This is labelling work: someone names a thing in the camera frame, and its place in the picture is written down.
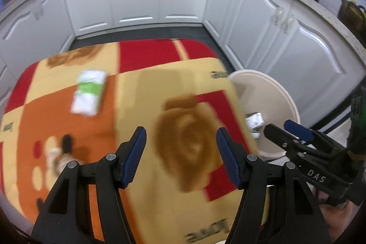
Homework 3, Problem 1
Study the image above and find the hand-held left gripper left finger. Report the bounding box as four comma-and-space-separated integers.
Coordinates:
31, 126, 148, 244

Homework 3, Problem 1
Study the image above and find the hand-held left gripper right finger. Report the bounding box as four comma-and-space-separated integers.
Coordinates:
216, 127, 329, 244

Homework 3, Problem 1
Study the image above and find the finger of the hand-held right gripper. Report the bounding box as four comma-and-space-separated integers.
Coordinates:
284, 120, 316, 142
263, 124, 301, 153

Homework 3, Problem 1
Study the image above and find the white plastic bin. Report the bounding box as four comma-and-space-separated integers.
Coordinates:
227, 70, 301, 160

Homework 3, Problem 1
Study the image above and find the person's right hand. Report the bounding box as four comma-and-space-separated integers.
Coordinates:
313, 185, 358, 239

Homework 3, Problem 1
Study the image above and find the white green tissue packet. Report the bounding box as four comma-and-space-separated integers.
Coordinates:
70, 70, 108, 118

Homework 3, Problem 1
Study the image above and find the printed blanket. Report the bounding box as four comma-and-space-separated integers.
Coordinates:
0, 39, 271, 244

